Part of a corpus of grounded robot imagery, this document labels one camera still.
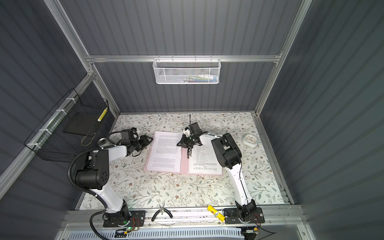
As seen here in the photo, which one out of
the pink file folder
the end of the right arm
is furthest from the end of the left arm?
the end of the right arm

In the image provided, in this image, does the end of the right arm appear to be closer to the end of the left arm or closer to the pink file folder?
the pink file folder

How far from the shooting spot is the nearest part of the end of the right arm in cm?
85

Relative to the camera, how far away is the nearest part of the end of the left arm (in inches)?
30.7
